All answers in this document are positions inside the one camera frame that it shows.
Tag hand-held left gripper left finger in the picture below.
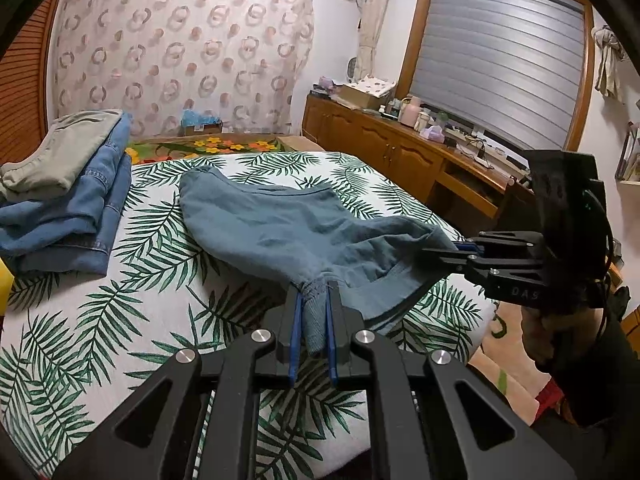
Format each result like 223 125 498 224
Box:
52 285 306 480

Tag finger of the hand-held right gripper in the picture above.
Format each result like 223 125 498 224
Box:
452 230 543 256
416 247 501 281

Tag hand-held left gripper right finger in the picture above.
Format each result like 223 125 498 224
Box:
325 282 576 480

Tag blue-grey pants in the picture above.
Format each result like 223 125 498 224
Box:
178 166 468 356

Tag folded beige pants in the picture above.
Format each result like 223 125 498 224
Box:
0 109 123 203

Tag person's right hand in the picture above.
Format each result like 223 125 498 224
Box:
521 310 563 373

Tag long wooden cabinet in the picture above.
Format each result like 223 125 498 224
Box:
301 94 536 236

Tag pink bottle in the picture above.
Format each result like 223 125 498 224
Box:
398 96 422 128

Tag red cloth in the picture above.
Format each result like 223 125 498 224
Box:
535 380 566 411

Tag hanging beige cloth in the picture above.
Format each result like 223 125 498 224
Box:
590 25 628 103

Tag bed with leaf print sheet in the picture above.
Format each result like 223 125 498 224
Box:
0 150 493 480

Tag grey window blind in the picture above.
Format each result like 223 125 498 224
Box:
410 0 586 151

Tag flat cardboard box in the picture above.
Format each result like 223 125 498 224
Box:
276 135 326 153

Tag white spotted cloth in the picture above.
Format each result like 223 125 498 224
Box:
357 74 398 95

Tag small cardboard box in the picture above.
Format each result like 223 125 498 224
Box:
182 121 223 136

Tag tied beige curtain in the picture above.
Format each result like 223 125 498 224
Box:
356 0 396 81

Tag folded blue jeans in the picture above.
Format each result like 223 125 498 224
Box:
0 160 132 277
0 112 133 241

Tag yellow object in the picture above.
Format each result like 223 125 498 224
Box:
0 255 12 311

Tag circle print curtain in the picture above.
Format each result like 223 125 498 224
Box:
47 0 316 136

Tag wooden slatted wardrobe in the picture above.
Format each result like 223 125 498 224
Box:
0 0 63 166

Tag wall shelf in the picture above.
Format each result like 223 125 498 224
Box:
615 120 640 186

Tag wooden window frame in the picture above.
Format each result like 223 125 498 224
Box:
400 0 597 153

